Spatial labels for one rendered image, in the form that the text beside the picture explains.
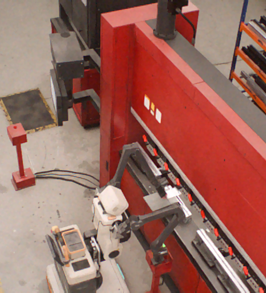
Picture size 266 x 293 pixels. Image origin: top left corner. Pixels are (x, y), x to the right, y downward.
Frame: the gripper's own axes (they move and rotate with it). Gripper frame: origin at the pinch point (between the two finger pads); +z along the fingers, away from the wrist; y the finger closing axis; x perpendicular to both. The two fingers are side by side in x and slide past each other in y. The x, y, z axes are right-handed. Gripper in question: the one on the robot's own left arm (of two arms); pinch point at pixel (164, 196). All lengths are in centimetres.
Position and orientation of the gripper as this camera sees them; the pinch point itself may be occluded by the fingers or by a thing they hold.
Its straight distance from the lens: 484.1
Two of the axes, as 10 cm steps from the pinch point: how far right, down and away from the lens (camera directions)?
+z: 3.8, 5.4, 7.6
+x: -8.2, 5.8, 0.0
